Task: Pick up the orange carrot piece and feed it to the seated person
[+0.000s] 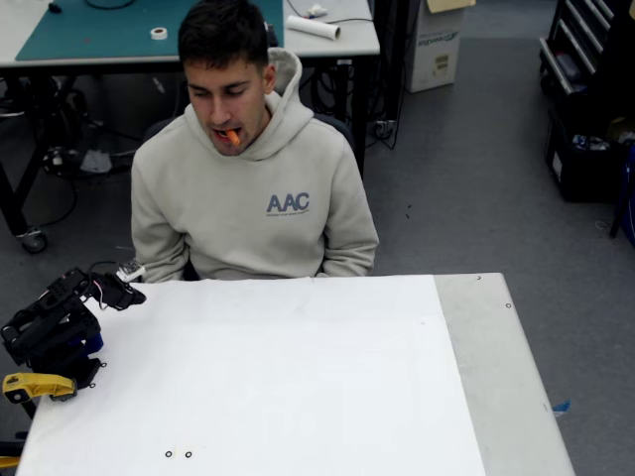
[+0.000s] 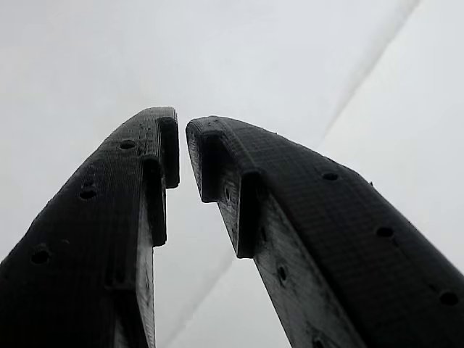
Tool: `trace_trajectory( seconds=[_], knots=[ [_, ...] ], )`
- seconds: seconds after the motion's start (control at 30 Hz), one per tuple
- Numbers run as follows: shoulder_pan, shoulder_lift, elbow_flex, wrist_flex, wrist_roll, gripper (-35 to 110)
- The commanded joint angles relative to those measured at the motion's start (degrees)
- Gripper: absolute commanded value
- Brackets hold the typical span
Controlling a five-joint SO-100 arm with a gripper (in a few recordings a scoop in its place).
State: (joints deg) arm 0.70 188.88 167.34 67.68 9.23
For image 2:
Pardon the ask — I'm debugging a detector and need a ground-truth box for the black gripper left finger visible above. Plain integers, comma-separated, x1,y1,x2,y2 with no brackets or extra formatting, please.
0,106,181,348

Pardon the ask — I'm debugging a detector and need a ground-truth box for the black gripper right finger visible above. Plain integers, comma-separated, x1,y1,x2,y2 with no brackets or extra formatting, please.
184,116,464,348

